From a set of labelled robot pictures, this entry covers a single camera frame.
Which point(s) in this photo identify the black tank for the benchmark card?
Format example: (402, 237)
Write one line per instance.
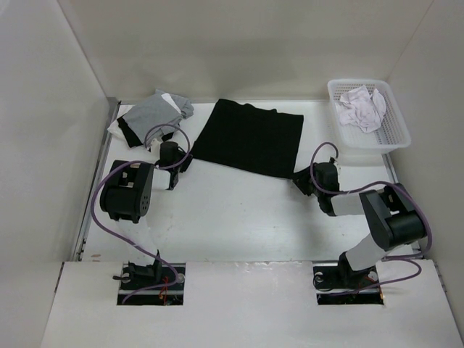
(133, 140)
(245, 137)

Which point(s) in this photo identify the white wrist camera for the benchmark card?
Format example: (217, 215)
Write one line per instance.
(335, 162)
(154, 145)

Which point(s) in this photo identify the white plastic laundry basket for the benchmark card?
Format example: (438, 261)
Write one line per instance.
(350, 139)

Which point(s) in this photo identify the grey folded tank top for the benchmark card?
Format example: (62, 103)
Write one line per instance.
(154, 111)

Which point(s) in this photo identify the black folded tank top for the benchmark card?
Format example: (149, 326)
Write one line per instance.
(133, 140)

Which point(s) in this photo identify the white crumpled tank top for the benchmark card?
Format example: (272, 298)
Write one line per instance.
(362, 109)

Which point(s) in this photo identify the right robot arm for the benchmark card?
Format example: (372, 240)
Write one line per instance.
(393, 219)

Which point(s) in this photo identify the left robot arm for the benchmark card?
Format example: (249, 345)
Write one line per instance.
(126, 196)

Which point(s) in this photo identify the metal table edge rail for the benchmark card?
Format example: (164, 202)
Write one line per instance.
(82, 232)

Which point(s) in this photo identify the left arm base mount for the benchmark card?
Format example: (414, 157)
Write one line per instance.
(166, 286)

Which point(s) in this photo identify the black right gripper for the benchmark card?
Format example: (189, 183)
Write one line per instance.
(300, 178)

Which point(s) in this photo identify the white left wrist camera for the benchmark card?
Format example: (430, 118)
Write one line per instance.
(154, 145)

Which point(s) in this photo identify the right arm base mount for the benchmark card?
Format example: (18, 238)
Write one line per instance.
(358, 289)

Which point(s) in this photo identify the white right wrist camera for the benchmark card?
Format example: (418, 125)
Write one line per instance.
(335, 162)

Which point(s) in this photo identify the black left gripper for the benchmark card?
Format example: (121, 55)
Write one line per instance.
(186, 164)

